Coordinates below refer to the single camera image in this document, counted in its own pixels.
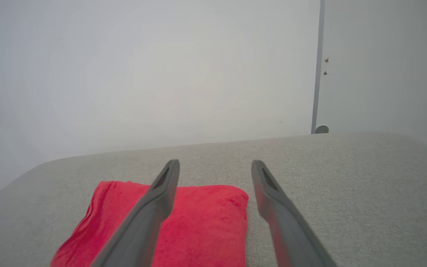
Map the red garment with white trim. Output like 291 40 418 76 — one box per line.
50 181 249 267

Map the light grey fabric sofa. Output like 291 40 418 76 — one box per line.
0 132 427 267

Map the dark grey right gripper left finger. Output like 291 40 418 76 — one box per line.
89 159 181 267

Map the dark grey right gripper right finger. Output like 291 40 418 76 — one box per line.
251 160 338 267

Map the grey vertical wall strip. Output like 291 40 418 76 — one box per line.
311 0 326 134

